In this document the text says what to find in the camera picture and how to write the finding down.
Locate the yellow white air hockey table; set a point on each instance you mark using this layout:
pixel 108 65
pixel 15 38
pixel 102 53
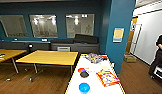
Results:
pixel 93 85

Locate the person in black top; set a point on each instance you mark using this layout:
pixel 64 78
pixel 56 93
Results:
pixel 160 50

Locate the tall metal rack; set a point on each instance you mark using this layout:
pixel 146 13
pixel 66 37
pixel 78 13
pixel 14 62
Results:
pixel 136 38

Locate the small yellow item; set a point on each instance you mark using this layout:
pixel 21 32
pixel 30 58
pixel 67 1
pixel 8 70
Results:
pixel 105 69

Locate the small red item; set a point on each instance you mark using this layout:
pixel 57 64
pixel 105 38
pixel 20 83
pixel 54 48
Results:
pixel 104 57

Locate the dark grey sofa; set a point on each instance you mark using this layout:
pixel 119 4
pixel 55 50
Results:
pixel 83 43

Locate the light grey box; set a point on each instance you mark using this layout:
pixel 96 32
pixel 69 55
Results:
pixel 63 48

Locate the dark bowl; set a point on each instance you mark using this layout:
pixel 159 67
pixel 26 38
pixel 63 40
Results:
pixel 84 74

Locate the framed interior window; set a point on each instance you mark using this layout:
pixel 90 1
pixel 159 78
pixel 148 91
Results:
pixel 80 26
pixel 43 26
pixel 13 26

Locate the blue bowl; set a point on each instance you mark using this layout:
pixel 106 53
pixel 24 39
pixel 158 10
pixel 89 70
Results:
pixel 84 88

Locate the yellow wooden table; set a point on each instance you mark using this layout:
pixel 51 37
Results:
pixel 47 57
pixel 10 53

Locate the beige pillar notice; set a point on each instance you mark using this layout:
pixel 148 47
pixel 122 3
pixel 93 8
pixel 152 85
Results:
pixel 118 35

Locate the tan floor crate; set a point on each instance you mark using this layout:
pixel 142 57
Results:
pixel 129 58

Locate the long dark bench sofa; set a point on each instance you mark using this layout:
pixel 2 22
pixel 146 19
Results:
pixel 23 45

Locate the red round puck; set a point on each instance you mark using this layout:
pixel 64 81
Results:
pixel 81 70

